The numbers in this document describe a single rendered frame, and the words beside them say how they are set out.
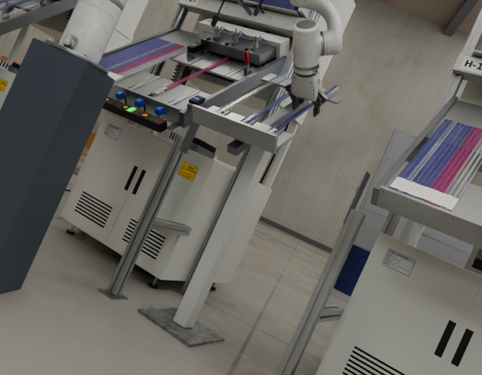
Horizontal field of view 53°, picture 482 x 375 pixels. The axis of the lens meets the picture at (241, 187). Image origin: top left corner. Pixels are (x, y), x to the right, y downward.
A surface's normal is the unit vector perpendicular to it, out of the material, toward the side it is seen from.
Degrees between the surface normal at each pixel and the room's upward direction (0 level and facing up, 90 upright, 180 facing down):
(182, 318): 90
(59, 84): 90
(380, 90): 90
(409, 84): 90
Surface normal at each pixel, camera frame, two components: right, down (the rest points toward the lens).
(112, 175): -0.44, -0.20
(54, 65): -0.15, -0.07
